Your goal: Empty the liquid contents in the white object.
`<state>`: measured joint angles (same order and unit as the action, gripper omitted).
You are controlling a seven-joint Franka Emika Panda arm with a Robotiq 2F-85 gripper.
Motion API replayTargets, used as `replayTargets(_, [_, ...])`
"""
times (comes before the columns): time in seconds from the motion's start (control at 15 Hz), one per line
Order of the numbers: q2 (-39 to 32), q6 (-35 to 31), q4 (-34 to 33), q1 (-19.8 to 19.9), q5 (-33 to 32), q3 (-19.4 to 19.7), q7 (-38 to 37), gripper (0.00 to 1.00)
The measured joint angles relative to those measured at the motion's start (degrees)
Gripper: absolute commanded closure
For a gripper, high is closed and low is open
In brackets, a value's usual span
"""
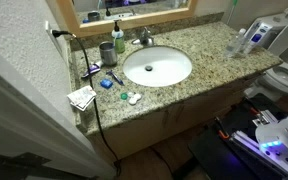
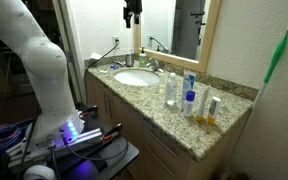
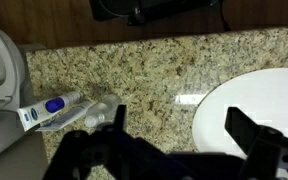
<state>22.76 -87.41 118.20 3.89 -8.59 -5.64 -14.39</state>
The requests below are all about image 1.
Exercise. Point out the purple white toothpaste tube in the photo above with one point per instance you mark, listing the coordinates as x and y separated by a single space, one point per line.
93 69

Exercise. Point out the small white round cap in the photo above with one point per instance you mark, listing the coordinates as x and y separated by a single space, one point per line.
130 94

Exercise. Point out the white sink basin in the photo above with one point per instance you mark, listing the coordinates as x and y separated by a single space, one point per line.
167 75

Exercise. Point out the clear plastic bottle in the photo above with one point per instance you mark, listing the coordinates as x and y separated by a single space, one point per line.
234 45

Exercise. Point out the white wall outlet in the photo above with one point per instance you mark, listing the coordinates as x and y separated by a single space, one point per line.
52 38

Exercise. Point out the green round cap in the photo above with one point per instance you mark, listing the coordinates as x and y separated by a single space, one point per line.
124 96

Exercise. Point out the white contact lens case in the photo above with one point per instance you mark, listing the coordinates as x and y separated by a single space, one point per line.
134 99

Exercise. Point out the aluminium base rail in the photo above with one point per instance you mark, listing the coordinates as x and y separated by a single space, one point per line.
250 143

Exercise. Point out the stainless steel cup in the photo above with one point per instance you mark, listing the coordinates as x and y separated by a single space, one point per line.
108 55

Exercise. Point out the chrome faucet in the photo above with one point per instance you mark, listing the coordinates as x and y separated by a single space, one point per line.
145 38

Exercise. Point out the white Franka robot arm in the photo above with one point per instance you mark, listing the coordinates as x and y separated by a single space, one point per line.
284 133

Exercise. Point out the green soap pump bottle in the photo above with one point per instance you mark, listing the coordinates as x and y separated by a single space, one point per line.
119 41

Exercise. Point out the beige vanity cabinet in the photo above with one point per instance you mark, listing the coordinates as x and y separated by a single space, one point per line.
144 133

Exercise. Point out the blue razor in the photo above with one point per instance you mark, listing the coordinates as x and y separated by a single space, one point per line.
115 77

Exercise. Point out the dark sink drain stopper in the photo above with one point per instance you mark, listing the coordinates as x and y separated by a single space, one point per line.
148 68

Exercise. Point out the white toilet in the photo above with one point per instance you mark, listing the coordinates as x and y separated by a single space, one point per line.
284 80

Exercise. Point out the blue floss container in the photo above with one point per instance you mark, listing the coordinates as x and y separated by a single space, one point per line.
106 83

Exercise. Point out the orange black clamp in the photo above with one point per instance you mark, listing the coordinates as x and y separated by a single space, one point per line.
254 110
222 133

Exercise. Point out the wood framed mirror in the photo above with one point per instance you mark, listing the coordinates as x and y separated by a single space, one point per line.
70 20

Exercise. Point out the white blue cream tube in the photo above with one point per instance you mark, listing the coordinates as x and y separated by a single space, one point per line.
262 30

